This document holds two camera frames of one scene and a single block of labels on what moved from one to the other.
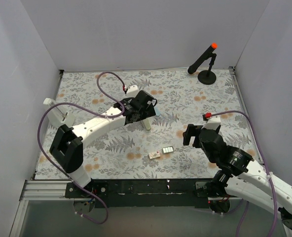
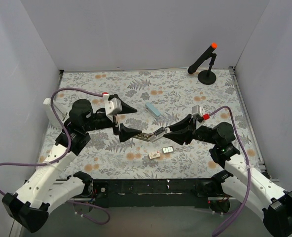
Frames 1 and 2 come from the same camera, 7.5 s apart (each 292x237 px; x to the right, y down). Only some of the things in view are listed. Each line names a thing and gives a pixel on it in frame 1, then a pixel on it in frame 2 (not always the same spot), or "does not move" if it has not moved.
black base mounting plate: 143,193 does not move
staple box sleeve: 154,155 does not move
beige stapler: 147,124 to 151,137
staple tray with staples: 167,149 does not move
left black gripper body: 148,108 to 114,122
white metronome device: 57,114 does not move
